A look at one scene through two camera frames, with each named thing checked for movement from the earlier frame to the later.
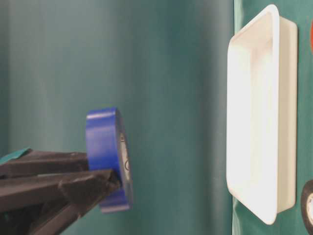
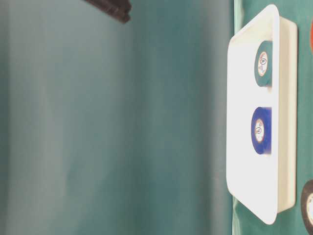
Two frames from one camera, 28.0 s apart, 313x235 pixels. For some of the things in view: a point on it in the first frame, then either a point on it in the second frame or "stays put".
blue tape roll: (108, 148) -> (261, 130)
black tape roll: (306, 206) stays put
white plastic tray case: (262, 114) stays put
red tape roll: (311, 36) stays put
